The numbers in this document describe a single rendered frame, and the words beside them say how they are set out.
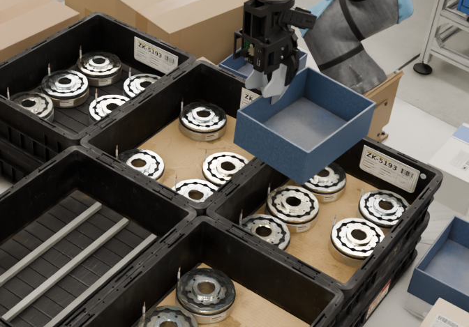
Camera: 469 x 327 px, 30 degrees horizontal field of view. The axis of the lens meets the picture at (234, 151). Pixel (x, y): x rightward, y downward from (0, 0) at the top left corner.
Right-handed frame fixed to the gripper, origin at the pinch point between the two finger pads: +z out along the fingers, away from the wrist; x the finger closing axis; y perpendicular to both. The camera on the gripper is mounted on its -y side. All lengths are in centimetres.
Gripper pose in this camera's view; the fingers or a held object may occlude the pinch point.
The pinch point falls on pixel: (273, 95)
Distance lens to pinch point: 153.1
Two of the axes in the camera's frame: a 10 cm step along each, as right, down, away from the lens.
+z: -0.4, 8.0, 5.9
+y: -6.6, 4.2, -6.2
